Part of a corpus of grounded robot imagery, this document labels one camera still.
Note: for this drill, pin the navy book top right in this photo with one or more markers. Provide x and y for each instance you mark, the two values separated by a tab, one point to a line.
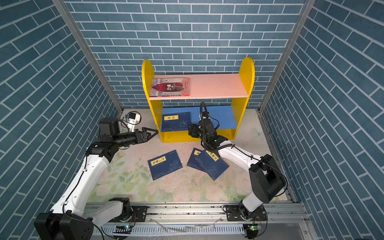
212	164

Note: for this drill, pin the navy book under right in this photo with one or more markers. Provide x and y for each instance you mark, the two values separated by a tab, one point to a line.
192	162

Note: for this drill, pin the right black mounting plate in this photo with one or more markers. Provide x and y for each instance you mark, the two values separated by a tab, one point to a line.
235	213

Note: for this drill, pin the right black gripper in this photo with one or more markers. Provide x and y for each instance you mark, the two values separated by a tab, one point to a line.
194	130

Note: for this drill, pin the left green circuit board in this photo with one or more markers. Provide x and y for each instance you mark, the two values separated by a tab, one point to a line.
125	229

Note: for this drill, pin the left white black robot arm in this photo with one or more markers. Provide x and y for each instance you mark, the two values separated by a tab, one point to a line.
67	219

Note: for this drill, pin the aluminium corner post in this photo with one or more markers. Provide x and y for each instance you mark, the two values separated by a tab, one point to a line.
78	36
303	16

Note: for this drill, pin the left aluminium corner post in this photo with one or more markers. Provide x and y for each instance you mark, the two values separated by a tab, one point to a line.
78	36

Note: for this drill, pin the yellow pink blue bookshelf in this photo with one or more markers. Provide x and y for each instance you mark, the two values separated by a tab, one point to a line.
237	87

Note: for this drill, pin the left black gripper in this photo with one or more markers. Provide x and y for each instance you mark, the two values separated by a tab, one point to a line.
143	136

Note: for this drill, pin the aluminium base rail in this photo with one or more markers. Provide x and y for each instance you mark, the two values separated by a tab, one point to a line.
286	220

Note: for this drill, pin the right aluminium corner post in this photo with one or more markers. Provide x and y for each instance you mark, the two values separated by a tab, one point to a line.
303	16

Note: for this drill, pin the navy book bottom left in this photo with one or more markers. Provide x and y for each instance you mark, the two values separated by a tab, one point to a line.
165	164

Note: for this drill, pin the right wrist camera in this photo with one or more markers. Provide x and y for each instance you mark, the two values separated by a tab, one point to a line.
205	115

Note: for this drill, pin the right green circuit board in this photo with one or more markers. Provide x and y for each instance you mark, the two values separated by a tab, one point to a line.
251	231

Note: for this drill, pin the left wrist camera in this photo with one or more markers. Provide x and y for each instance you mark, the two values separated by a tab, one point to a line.
132	119

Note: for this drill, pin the black mounting plate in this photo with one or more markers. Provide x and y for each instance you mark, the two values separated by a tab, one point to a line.
235	213
134	214

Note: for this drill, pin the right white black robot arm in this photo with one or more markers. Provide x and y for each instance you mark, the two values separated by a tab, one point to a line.
265	177

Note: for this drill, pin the pink red cover book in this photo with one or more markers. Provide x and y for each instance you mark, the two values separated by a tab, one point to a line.
170	87

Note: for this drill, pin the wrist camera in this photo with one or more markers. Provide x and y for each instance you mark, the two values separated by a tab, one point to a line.
205	115
132	119

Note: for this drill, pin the white slotted cable duct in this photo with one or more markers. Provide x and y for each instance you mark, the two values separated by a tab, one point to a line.
153	230

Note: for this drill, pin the navy book paw print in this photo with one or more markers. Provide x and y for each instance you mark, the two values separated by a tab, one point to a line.
176	122

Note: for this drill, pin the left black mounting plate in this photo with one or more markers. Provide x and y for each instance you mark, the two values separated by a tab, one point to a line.
134	214

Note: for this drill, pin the green circuit board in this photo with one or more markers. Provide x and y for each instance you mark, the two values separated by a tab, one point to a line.
125	229
251	231

